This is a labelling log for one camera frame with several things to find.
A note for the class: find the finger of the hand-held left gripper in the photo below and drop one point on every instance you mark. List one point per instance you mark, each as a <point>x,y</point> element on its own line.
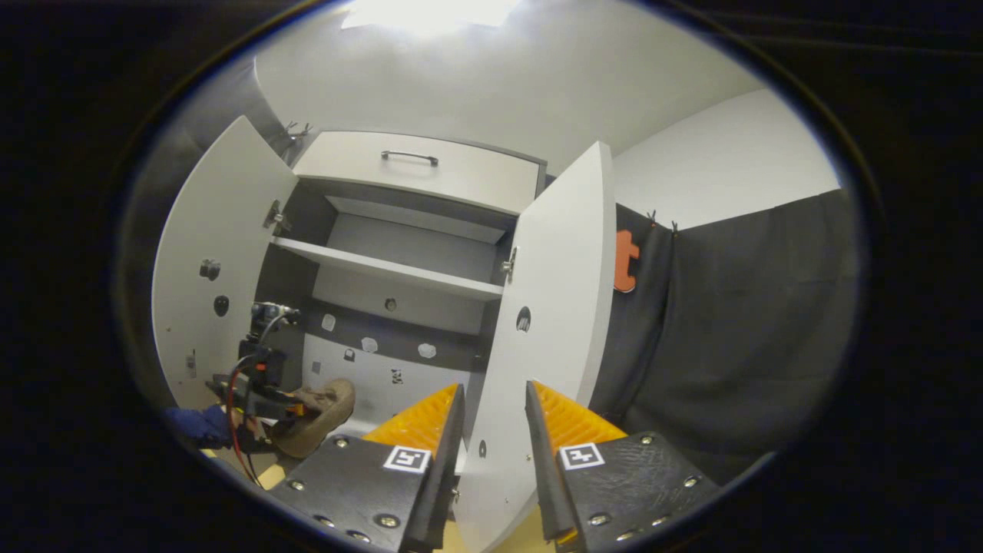
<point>280,405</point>

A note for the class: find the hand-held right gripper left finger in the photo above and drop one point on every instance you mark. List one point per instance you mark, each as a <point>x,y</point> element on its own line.
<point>439,484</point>

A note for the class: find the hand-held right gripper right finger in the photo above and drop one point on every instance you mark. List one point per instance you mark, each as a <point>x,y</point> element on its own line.
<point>547,484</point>

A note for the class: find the brown shoe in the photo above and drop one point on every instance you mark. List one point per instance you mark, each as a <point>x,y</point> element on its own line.
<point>322,422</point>

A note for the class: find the white shoe cabinet door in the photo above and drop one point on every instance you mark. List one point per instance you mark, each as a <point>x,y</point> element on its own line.
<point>561,269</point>
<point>223,230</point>

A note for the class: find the white shoe cabinet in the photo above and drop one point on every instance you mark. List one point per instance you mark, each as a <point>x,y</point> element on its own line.
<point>415,253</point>

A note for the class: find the metal door hinge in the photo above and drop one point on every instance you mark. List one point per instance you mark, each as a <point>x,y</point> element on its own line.
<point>509,265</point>
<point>276,219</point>

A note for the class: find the white cabinet shelf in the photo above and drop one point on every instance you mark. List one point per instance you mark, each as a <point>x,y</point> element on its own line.
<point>384,269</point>

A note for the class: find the white cabinet drawer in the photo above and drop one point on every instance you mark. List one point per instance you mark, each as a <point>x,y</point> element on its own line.
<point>461,180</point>

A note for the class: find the black backdrop cloth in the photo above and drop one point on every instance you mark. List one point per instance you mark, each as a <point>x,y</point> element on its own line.
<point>752,330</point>

